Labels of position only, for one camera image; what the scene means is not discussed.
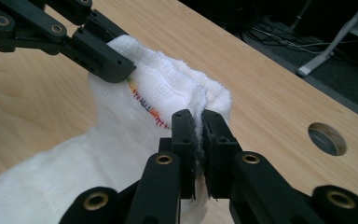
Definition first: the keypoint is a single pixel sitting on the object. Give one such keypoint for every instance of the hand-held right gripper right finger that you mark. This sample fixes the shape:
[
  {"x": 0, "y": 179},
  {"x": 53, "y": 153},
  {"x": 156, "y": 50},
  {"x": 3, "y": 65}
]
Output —
[{"x": 219, "y": 149}]

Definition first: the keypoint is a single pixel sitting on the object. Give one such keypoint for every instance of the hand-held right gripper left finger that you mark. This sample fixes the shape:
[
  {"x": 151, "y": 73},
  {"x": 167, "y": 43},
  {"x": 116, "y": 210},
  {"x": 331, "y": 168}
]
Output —
[{"x": 185, "y": 140}]

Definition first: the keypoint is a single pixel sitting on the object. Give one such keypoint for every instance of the white towel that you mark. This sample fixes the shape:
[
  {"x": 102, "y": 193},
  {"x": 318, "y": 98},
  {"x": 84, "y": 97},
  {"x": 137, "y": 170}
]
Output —
[{"x": 121, "y": 130}]

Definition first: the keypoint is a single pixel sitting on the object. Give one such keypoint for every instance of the white desk frame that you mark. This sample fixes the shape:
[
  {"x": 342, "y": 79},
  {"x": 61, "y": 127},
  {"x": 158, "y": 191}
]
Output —
[{"x": 323, "y": 53}]

